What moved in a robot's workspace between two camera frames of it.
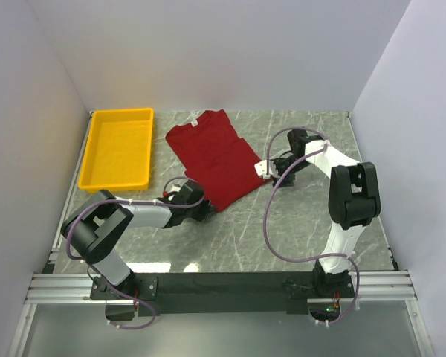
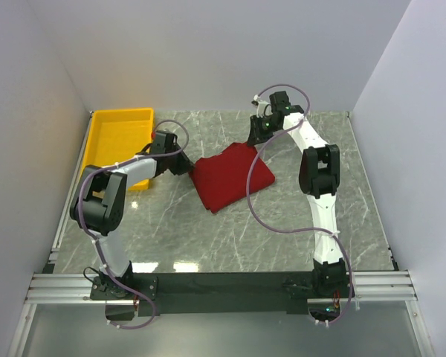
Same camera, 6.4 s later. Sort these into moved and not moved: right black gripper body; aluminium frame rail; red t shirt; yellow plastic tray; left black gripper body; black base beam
Moved: right black gripper body; red t shirt; left black gripper body
Not moved: black base beam; yellow plastic tray; aluminium frame rail
